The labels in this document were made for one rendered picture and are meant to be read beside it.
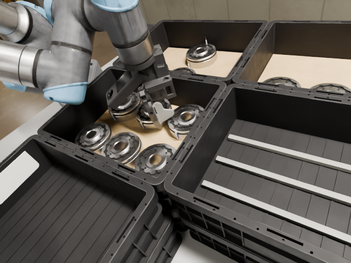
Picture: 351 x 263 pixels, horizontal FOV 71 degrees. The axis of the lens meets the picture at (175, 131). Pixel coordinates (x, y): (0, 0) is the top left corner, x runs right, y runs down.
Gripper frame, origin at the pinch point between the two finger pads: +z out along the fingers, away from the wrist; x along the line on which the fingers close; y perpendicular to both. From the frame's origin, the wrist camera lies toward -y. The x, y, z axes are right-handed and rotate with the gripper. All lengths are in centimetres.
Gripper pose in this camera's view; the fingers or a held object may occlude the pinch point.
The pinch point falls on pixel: (154, 119)
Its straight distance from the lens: 67.0
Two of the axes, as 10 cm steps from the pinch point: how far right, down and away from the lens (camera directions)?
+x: -2.6, -7.4, 6.3
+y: 9.4, -3.3, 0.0
